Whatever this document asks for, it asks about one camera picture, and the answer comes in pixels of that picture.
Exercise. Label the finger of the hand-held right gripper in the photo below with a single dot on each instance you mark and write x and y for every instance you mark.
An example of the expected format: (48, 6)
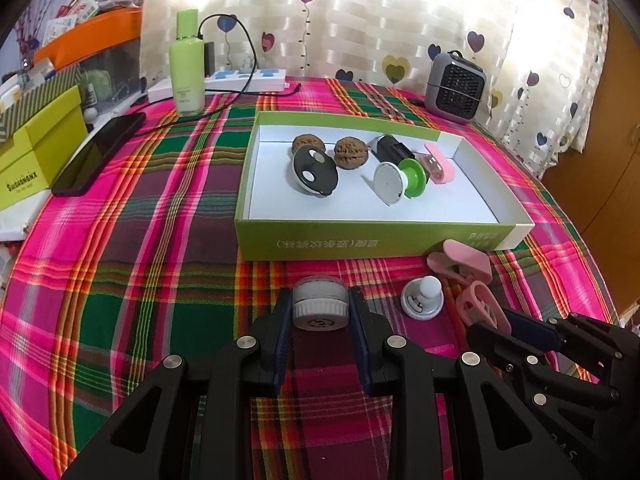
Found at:
(505, 352)
(532, 330)

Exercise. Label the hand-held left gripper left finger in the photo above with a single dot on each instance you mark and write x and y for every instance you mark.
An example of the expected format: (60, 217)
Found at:
(282, 340)

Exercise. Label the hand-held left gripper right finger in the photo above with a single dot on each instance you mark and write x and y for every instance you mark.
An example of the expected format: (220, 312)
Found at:
(362, 350)

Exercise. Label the small white round jar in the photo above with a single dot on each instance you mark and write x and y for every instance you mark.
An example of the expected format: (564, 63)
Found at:
(320, 305)

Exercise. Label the pink plastic clip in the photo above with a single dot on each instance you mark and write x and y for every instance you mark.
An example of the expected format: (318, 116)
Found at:
(480, 307)
(460, 261)
(441, 162)

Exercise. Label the green and white cardboard box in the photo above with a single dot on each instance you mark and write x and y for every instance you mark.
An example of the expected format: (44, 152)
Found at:
(450, 205)

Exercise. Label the white and green suction holder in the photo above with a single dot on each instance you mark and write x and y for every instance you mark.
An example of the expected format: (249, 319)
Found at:
(395, 182)

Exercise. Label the black oval case white dots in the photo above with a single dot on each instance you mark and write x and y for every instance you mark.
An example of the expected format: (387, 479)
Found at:
(315, 170)

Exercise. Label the brown walnut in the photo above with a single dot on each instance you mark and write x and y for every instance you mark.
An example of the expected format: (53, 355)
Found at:
(351, 152)
(306, 141)

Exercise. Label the white suction knob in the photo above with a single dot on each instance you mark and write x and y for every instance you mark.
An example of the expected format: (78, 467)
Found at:
(422, 301)

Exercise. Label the plaid tablecloth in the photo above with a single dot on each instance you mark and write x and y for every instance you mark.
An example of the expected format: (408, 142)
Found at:
(165, 240)

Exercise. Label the wooden cabinet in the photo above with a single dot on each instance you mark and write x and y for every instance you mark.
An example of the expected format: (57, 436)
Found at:
(615, 160)

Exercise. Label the small grey heater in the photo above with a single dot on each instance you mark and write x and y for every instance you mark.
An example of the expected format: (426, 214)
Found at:
(455, 90)

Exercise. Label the white and blue power strip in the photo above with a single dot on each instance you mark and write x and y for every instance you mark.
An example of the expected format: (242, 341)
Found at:
(265, 80)

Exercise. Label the black smartphone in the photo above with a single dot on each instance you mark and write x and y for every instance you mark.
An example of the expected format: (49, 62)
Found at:
(95, 155)

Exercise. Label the light green bottle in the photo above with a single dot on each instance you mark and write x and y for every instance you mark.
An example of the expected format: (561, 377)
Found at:
(187, 75)

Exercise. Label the black charger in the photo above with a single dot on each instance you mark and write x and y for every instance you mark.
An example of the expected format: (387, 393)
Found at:
(210, 57)

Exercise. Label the small white round bottle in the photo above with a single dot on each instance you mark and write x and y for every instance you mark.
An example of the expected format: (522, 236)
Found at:
(90, 113)

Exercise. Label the lime green box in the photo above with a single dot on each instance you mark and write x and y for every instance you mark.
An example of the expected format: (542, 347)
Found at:
(40, 165)

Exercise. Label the heart print curtain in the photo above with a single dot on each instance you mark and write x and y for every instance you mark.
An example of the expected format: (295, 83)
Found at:
(360, 20)

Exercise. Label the striped gift box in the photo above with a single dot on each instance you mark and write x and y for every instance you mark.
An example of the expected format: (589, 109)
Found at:
(45, 87)

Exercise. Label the clear bin with orange lid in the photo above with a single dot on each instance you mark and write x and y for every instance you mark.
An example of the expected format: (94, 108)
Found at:
(90, 35)

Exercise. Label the paper cards and packets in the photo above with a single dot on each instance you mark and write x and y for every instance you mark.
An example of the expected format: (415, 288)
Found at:
(75, 10)

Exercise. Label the dried flower branches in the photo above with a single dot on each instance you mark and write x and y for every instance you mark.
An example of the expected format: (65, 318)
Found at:
(27, 30)

